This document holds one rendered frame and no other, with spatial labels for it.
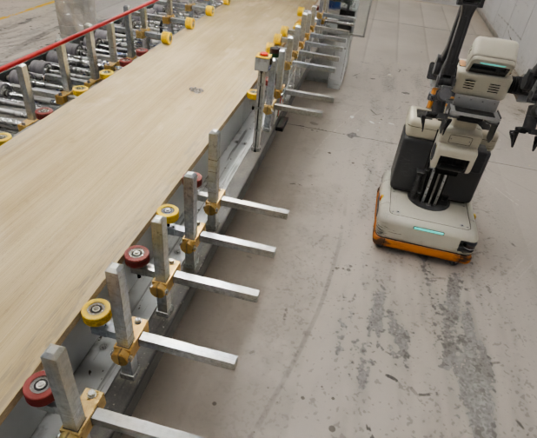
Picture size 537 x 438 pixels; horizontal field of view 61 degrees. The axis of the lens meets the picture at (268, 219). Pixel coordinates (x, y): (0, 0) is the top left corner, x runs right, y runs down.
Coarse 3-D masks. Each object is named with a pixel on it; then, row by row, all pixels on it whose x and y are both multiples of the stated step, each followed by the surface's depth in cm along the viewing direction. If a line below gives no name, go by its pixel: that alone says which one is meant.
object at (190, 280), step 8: (136, 272) 151; (144, 272) 151; (152, 272) 150; (176, 272) 150; (184, 272) 150; (176, 280) 149; (184, 280) 148; (192, 280) 148; (200, 280) 148; (208, 280) 149; (216, 280) 149; (200, 288) 149; (208, 288) 148; (216, 288) 147; (224, 288) 146; (232, 288) 147; (240, 288) 147; (248, 288) 147; (232, 296) 148; (240, 296) 147; (248, 296) 146; (256, 296) 145
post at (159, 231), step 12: (156, 216) 132; (156, 228) 132; (156, 240) 135; (156, 252) 138; (168, 252) 141; (156, 264) 141; (168, 264) 144; (156, 276) 144; (168, 276) 146; (156, 300) 151; (168, 300) 151
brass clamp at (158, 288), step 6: (174, 264) 152; (180, 264) 154; (174, 270) 149; (180, 270) 155; (156, 282) 144; (162, 282) 144; (168, 282) 145; (150, 288) 144; (156, 288) 144; (162, 288) 144; (168, 288) 146; (156, 294) 145; (162, 294) 144
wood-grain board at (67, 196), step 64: (256, 0) 462; (128, 64) 285; (192, 64) 295; (64, 128) 212; (128, 128) 218; (192, 128) 224; (0, 192) 168; (64, 192) 172; (128, 192) 176; (0, 256) 142; (64, 256) 145; (0, 320) 123; (64, 320) 125; (0, 384) 109
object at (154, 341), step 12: (108, 324) 133; (108, 336) 133; (144, 336) 131; (156, 336) 131; (156, 348) 130; (168, 348) 129; (180, 348) 129; (192, 348) 129; (204, 348) 129; (204, 360) 128; (216, 360) 127; (228, 360) 127
